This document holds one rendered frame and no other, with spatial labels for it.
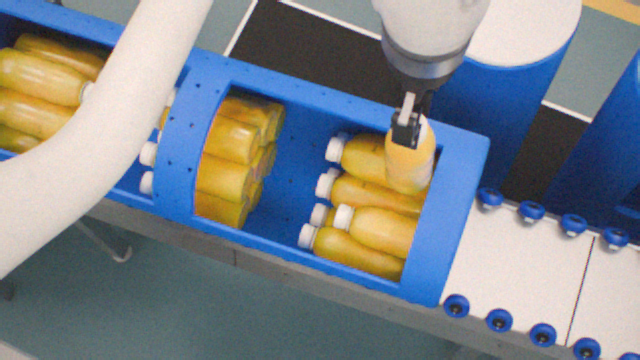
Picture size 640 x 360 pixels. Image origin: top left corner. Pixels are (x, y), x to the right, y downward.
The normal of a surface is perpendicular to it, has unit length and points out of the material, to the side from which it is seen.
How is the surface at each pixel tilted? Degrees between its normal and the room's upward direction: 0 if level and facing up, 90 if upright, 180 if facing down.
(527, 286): 0
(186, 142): 20
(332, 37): 0
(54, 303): 0
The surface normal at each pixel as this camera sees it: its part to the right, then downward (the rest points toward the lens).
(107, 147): 0.46, 0.00
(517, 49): -0.04, -0.32
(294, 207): 0.03, -0.50
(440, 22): 0.01, 0.93
